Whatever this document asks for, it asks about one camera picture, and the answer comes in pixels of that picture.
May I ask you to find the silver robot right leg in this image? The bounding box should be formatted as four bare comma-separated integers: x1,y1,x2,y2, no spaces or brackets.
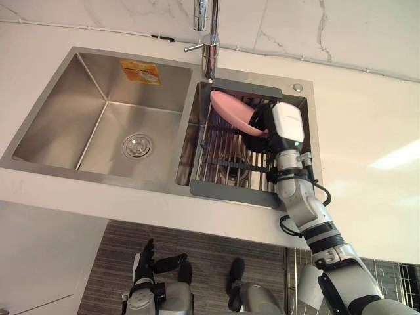
239,282,285,315

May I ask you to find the chrome kitchen faucet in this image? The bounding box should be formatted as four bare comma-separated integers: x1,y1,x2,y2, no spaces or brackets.
183,0,221,81

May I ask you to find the dark robot foot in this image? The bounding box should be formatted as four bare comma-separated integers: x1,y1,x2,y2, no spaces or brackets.
177,261,194,285
227,257,246,312

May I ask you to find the metal wire dishwasher rack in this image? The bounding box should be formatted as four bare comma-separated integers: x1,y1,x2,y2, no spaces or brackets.
285,247,420,315

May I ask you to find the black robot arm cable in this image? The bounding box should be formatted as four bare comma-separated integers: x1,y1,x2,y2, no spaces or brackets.
304,157,332,208
279,213,305,238

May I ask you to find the stainless steel double sink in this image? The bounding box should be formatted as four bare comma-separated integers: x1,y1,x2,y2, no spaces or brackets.
0,45,324,211

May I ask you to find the grey framed sink drying rack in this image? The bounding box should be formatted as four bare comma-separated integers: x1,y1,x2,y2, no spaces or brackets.
189,77,284,209

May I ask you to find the round metal drain strainer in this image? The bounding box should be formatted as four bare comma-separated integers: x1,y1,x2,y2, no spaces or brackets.
216,157,254,184
122,131,154,157

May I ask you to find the pink cup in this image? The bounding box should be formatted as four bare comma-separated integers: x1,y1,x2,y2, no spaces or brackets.
209,91,270,138

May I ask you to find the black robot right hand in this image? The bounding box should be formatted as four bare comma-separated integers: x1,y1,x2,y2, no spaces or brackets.
241,102,305,154

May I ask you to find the orange yellow sink sticker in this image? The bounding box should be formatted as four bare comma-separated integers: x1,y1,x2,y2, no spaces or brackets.
120,60,162,85

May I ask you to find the white cabinet front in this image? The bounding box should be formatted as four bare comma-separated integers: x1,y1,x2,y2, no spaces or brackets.
0,199,110,315

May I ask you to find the white cylindrical object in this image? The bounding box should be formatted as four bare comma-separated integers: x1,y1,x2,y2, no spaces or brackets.
297,264,324,311

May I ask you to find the dark robot left foot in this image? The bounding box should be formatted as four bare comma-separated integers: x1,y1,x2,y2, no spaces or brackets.
177,261,194,285

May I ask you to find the dark robot right foot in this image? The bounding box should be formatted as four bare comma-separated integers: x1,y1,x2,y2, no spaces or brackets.
227,257,246,312

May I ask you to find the white wall cable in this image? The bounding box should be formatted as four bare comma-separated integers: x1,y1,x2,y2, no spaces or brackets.
0,18,420,83

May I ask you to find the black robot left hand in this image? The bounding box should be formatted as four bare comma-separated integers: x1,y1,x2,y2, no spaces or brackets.
132,238,188,285

